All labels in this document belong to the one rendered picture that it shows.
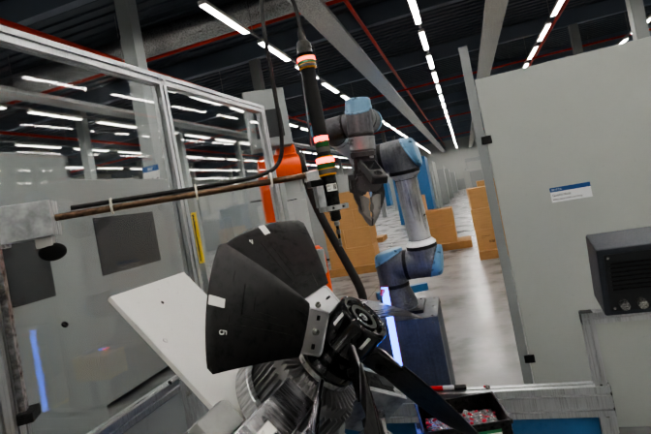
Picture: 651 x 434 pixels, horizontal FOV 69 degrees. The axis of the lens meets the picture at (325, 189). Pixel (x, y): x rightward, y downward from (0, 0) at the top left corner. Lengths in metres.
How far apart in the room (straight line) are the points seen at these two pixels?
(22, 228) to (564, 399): 1.37
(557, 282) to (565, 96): 1.01
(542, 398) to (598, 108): 1.79
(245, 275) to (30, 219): 0.43
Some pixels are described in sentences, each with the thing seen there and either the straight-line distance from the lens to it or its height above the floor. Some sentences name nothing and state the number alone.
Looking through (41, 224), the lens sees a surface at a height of 1.53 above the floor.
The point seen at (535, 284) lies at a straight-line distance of 2.93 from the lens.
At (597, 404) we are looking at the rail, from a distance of 1.56.
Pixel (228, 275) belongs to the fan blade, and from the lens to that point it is 0.86.
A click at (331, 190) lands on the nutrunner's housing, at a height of 1.50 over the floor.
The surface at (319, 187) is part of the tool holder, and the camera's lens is 1.09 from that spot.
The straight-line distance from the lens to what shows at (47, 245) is 1.08.
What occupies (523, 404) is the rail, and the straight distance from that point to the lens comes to 1.54.
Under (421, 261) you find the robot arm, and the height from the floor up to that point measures 1.19.
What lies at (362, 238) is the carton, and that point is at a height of 0.64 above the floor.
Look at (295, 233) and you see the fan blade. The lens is 1.20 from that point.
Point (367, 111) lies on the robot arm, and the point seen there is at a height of 1.70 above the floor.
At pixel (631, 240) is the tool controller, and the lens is 1.43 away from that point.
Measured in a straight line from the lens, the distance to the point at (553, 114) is 2.89.
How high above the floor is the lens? 1.47
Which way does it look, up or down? 1 degrees up
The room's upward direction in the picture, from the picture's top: 11 degrees counter-clockwise
